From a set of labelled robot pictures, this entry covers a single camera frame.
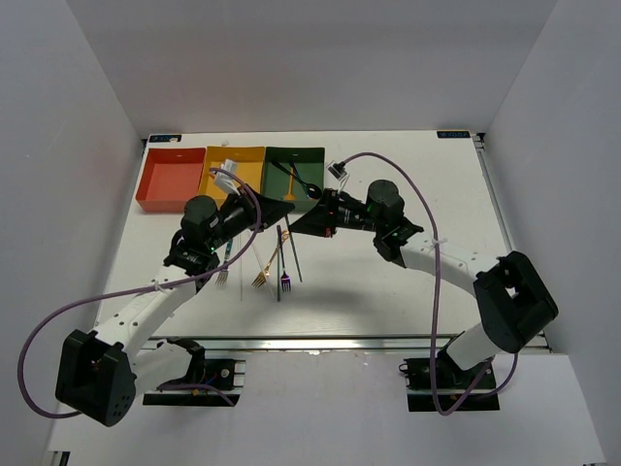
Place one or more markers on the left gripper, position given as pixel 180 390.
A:
pixel 273 210

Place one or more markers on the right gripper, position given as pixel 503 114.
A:
pixel 318 221

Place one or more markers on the teal chopstick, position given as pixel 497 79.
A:
pixel 278 276
pixel 294 249

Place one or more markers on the orange spoon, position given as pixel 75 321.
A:
pixel 289 195

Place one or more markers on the black spoon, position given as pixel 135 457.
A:
pixel 318 190

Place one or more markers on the thin white chopstick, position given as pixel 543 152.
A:
pixel 240 272

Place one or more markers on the purple fork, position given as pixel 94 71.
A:
pixel 284 279

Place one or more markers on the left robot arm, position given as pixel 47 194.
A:
pixel 102 371

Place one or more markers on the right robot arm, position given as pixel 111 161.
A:
pixel 408 246

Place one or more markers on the dark green paper box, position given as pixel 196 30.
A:
pixel 310 164

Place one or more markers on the yellow paper box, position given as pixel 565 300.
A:
pixel 250 167

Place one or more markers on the gold fork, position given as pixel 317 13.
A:
pixel 269 264

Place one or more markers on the red paper box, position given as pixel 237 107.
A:
pixel 169 179

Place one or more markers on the left blue table label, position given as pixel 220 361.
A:
pixel 164 138

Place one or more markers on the blue table label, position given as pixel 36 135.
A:
pixel 164 138
pixel 453 134

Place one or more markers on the right blue table label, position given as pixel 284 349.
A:
pixel 453 134

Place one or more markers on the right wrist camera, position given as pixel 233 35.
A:
pixel 337 170

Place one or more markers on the green handled silver fork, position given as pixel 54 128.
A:
pixel 222 276

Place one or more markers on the aluminium table front rail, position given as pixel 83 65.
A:
pixel 313 344

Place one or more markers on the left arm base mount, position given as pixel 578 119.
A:
pixel 209 381

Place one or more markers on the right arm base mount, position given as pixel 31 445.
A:
pixel 448 383

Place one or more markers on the aluminium table side rail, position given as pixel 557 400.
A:
pixel 500 213

